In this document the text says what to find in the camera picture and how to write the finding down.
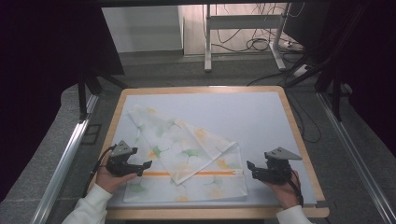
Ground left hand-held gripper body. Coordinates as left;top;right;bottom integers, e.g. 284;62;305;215
106;140;139;177

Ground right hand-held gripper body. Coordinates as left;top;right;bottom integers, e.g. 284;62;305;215
262;147;303;185

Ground white leaf-print mesh laundry bag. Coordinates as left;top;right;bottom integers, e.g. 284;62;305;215
122;104;249;203

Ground person's right hand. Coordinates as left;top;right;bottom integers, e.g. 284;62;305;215
264;171;302;210

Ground person's left hand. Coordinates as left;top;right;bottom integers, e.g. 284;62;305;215
95;155;138;194

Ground black floor grille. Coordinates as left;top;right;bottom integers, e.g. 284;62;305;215
80;123;103;146

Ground pale grey table mat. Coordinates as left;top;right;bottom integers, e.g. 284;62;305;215
106;91;318;209

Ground black metal stand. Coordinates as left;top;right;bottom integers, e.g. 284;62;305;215
77;6;129;123
284;4;368;123

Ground wooden table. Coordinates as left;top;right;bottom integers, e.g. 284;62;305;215
88;86;331;220

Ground white power strip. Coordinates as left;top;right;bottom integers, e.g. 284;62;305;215
292;63;310;78

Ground white cabinet panel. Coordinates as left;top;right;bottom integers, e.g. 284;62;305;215
101;6;185;54

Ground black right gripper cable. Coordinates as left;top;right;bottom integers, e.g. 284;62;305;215
288;170;304;208

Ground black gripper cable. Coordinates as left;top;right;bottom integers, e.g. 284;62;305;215
81;144;118;199
288;170;304;208

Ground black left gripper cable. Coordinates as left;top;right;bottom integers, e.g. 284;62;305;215
81;144;118;199

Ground aluminium rail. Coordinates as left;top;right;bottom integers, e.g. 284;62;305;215
31;94;101;224
317;92;396;224

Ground black floor cables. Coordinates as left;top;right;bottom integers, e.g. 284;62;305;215
214;3;323;145

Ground white metal desk frame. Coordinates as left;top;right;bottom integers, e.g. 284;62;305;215
204;3;288;73

